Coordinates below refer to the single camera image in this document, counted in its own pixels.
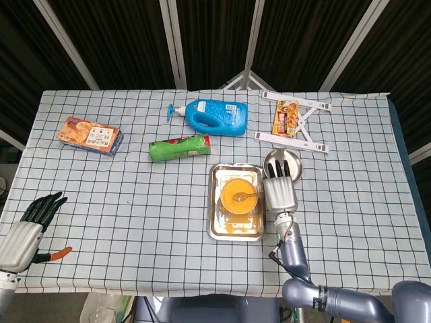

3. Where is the orange biscuit box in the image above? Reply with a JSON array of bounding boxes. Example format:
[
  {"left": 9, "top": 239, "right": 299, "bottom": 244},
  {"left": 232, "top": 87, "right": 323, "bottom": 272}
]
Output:
[{"left": 57, "top": 116, "right": 125, "bottom": 157}]

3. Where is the blue pump detergent bottle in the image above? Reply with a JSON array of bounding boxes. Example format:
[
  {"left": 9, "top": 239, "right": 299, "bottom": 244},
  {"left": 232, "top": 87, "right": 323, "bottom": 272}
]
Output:
[{"left": 168, "top": 99, "right": 249, "bottom": 137}]

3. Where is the blue checkered tablecloth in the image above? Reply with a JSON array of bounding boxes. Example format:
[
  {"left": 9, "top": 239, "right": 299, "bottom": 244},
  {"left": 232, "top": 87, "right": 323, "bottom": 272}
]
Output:
[{"left": 0, "top": 89, "right": 431, "bottom": 300}]

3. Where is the small metal spoon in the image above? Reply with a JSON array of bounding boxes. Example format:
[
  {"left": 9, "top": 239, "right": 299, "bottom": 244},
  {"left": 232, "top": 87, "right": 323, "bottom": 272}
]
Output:
[{"left": 232, "top": 190, "right": 265, "bottom": 202}]

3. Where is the yellow red curry box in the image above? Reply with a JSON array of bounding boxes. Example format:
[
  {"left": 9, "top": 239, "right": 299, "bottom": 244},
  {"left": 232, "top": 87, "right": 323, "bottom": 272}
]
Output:
[{"left": 271, "top": 100, "right": 302, "bottom": 138}]

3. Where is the rectangular steel tray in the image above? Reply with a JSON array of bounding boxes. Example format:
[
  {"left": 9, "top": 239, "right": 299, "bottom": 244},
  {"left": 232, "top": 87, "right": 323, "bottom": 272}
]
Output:
[{"left": 206, "top": 162, "right": 268, "bottom": 243}]

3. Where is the dark blue table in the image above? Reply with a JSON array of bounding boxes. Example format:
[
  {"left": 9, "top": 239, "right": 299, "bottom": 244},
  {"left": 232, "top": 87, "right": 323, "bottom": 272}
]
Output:
[{"left": 386, "top": 96, "right": 431, "bottom": 236}]

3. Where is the white metal floor stand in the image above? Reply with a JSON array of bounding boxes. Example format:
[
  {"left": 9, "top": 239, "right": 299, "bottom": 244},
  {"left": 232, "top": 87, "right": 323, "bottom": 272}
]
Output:
[{"left": 218, "top": 69, "right": 270, "bottom": 91}]

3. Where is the clear plastic bag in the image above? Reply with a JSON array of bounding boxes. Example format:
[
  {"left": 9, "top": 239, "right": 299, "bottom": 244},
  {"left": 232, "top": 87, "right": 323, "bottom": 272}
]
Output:
[{"left": 79, "top": 293, "right": 134, "bottom": 323}]

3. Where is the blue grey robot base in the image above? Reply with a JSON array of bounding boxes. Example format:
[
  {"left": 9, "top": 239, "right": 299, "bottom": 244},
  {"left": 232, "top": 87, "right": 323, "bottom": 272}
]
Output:
[{"left": 134, "top": 295, "right": 280, "bottom": 323}]

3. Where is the white folding laptop stand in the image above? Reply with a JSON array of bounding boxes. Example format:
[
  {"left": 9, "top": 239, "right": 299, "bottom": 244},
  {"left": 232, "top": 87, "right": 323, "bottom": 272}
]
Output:
[{"left": 254, "top": 90, "right": 333, "bottom": 155}]

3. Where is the bowl of yellow liquid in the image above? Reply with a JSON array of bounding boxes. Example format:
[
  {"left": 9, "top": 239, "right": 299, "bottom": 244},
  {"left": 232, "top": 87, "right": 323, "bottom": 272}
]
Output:
[{"left": 219, "top": 178, "right": 259, "bottom": 216}]

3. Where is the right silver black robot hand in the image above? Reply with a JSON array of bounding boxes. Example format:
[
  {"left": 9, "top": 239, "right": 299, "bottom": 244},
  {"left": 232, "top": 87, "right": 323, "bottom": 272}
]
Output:
[{"left": 261, "top": 157, "right": 300, "bottom": 215}]

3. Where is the dark folding screen white frame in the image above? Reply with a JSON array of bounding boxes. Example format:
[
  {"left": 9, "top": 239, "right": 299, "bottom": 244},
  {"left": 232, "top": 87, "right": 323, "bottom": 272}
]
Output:
[{"left": 0, "top": 0, "right": 431, "bottom": 169}]

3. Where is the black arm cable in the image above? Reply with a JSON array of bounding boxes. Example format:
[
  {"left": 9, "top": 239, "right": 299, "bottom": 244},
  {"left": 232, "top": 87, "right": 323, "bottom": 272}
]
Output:
[{"left": 268, "top": 221, "right": 312, "bottom": 282}]

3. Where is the green chip can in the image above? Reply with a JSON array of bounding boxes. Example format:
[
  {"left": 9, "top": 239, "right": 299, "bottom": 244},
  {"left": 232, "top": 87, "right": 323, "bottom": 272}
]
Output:
[{"left": 149, "top": 133, "right": 212, "bottom": 162}]

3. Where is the round steel plate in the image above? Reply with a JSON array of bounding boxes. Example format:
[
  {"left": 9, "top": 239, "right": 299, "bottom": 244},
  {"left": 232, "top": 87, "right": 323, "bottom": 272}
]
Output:
[{"left": 263, "top": 148, "right": 304, "bottom": 187}]

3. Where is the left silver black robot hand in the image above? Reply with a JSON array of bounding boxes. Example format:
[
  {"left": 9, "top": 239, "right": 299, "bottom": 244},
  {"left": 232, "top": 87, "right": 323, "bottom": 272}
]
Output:
[{"left": 0, "top": 190, "right": 73, "bottom": 273}]

